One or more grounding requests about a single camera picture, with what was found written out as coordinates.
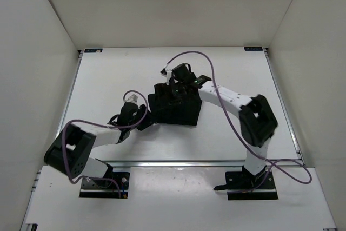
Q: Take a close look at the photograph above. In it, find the black pleated skirt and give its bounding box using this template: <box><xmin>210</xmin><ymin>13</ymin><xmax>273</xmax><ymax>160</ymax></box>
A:
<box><xmin>148</xmin><ymin>83</ymin><xmax>202</xmax><ymax>126</ymax></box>

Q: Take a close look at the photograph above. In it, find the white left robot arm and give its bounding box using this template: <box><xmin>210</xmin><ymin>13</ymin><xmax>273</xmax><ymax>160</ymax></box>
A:
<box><xmin>44</xmin><ymin>102</ymin><xmax>157</xmax><ymax>187</ymax></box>

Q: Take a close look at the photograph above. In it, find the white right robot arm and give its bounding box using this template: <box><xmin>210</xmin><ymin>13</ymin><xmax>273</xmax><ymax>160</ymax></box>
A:
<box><xmin>159</xmin><ymin>63</ymin><xmax>278</xmax><ymax>188</ymax></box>

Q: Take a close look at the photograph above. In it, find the blue right corner label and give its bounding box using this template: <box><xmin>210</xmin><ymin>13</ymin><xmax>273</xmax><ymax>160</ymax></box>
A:
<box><xmin>244</xmin><ymin>47</ymin><xmax>263</xmax><ymax>51</ymax></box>

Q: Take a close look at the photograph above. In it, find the blue corner label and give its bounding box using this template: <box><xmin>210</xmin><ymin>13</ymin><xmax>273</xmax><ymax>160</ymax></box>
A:
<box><xmin>244</xmin><ymin>47</ymin><xmax>263</xmax><ymax>51</ymax></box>
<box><xmin>84</xmin><ymin>48</ymin><xmax>103</xmax><ymax>53</ymax></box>

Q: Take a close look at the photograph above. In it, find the blue left corner label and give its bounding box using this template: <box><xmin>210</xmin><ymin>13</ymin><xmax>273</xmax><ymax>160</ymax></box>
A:
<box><xmin>84</xmin><ymin>48</ymin><xmax>103</xmax><ymax>53</ymax></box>

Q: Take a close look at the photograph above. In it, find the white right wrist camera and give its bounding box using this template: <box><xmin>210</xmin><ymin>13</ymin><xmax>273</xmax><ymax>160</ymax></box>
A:
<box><xmin>160</xmin><ymin>65</ymin><xmax>174</xmax><ymax>85</ymax></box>

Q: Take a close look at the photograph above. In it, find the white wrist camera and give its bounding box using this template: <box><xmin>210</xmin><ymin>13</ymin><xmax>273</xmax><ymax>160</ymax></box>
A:
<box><xmin>160</xmin><ymin>65</ymin><xmax>174</xmax><ymax>85</ymax></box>
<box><xmin>123</xmin><ymin>94</ymin><xmax>138</xmax><ymax>104</ymax></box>

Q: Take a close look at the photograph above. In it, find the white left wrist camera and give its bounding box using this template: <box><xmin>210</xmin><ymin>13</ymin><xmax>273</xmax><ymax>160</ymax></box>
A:
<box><xmin>123</xmin><ymin>94</ymin><xmax>138</xmax><ymax>104</ymax></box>

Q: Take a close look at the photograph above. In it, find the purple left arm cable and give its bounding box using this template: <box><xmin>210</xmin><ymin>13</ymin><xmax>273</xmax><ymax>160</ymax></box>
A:
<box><xmin>62</xmin><ymin>90</ymin><xmax>149</xmax><ymax>198</ymax></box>

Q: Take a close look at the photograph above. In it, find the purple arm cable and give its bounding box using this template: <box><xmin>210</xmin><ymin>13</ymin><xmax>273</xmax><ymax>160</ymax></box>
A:
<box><xmin>62</xmin><ymin>90</ymin><xmax>149</xmax><ymax>198</ymax></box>
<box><xmin>161</xmin><ymin>50</ymin><xmax>312</xmax><ymax>195</ymax></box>

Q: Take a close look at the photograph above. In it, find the aluminium table rail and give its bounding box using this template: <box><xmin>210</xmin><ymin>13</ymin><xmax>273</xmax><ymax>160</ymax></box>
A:
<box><xmin>106</xmin><ymin>160</ymin><xmax>244</xmax><ymax>168</ymax></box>

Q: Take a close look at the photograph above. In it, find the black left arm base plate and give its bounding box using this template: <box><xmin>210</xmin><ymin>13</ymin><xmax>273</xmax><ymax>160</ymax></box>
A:
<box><xmin>79</xmin><ymin>168</ymin><xmax>130</xmax><ymax>199</ymax></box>

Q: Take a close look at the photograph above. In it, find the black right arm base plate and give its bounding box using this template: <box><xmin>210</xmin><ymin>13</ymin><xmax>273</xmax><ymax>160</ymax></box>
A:
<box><xmin>214</xmin><ymin>168</ymin><xmax>278</xmax><ymax>201</ymax></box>

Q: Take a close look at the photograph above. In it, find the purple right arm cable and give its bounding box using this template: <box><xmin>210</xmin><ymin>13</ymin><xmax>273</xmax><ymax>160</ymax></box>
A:
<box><xmin>161</xmin><ymin>50</ymin><xmax>312</xmax><ymax>195</ymax></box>

